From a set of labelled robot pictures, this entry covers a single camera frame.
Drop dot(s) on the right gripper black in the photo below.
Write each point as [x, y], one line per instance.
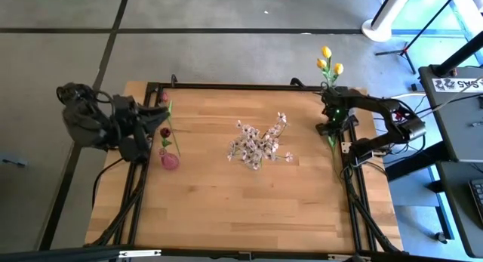
[337, 103]

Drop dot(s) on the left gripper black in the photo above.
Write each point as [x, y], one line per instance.
[130, 116]

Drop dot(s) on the green-stemmed artificial tulip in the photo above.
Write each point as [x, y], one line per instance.
[335, 152]

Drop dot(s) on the purple faceted glass vase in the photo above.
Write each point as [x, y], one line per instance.
[170, 162]

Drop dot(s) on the white artificial blossom spray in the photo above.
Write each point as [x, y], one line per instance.
[280, 118]
[288, 156]
[247, 145]

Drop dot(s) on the yellow artificial tulip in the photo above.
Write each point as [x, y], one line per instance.
[338, 68]
[321, 63]
[326, 51]

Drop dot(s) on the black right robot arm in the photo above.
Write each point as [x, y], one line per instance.
[400, 118]

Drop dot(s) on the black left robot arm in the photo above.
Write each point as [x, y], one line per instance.
[87, 118]

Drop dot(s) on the black clamp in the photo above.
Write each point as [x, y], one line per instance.
[297, 81]
[174, 80]

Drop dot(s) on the white pole stand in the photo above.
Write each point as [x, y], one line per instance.
[377, 29]

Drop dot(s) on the black tripod stand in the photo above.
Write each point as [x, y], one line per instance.
[411, 47]

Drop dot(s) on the grey desk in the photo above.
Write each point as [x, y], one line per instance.
[453, 122]

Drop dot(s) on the white printed label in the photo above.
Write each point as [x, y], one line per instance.
[456, 84]

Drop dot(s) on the small grey floor object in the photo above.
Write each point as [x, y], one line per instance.
[13, 162]

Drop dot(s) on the black slanted pole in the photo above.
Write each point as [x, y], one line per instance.
[458, 52]

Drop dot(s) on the black keyboard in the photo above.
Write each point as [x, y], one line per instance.
[477, 201]

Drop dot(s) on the black aluminium table frame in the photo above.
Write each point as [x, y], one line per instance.
[241, 87]

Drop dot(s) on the silver metal bracket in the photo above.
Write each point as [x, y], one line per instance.
[139, 253]

